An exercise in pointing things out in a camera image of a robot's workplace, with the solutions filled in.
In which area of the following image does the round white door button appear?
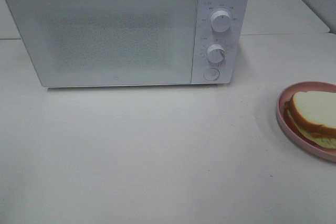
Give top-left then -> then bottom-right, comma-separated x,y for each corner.
203,68 -> 219,81

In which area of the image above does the white bread sandwich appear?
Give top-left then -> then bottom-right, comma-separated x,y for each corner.
285,91 -> 335,150

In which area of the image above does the pink round plate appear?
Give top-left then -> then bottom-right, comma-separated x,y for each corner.
276,81 -> 335,163

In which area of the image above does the white microwave door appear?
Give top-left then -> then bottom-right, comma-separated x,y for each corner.
6,0 -> 197,88

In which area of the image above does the upper white power knob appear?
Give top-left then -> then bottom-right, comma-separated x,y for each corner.
210,9 -> 232,33

